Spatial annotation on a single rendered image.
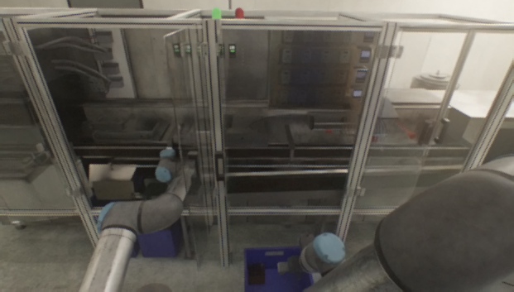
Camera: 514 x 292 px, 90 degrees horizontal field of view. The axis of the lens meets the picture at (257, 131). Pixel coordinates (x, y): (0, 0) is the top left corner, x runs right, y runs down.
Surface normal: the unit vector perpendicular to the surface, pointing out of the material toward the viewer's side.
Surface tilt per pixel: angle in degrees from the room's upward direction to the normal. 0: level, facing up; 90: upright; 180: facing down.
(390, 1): 90
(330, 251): 19
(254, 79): 90
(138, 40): 90
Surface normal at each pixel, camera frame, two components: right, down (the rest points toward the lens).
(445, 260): -0.53, 0.04
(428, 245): -0.71, -0.21
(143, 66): 0.02, 0.47
